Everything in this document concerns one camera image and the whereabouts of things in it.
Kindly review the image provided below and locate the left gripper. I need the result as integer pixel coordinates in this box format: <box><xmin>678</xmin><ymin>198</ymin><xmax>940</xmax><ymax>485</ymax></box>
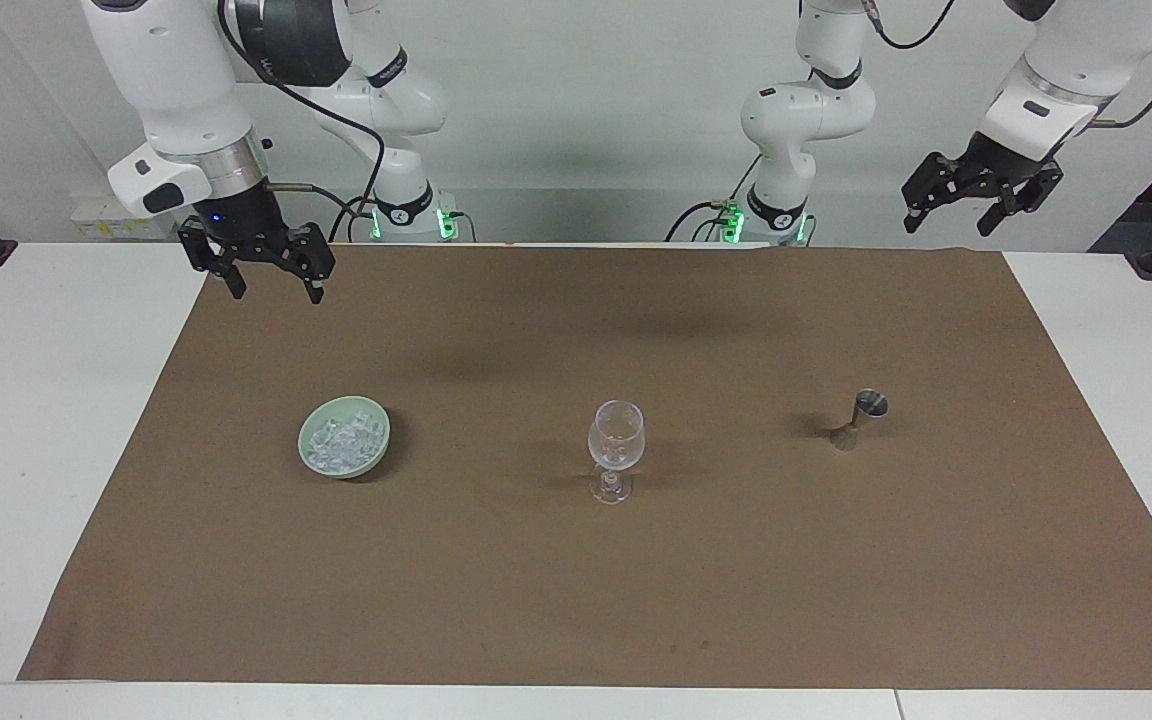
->
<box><xmin>901</xmin><ymin>129</ymin><xmax>1066</xmax><ymax>239</ymax></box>

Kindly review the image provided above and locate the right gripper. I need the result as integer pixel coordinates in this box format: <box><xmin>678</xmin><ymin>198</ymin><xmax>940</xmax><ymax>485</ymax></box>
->
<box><xmin>178</xmin><ymin>182</ymin><xmax>338</xmax><ymax>305</ymax></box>

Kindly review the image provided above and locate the clear wine glass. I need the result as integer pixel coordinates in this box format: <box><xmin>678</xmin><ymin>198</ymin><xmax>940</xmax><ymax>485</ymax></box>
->
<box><xmin>587</xmin><ymin>399</ymin><xmax>647</xmax><ymax>506</ymax></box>

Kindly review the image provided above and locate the white power strip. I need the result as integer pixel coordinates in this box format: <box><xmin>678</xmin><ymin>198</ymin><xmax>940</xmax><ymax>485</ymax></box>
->
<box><xmin>70</xmin><ymin>198</ymin><xmax>177</xmax><ymax>241</ymax></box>

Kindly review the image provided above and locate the pale green bowl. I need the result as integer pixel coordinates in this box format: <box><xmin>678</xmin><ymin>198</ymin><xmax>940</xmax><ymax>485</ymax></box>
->
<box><xmin>297</xmin><ymin>395</ymin><xmax>392</xmax><ymax>480</ymax></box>

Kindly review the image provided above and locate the silver metal jigger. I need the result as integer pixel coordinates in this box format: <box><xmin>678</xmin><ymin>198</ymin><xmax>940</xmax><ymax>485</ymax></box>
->
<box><xmin>828</xmin><ymin>388</ymin><xmax>890</xmax><ymax>453</ymax></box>

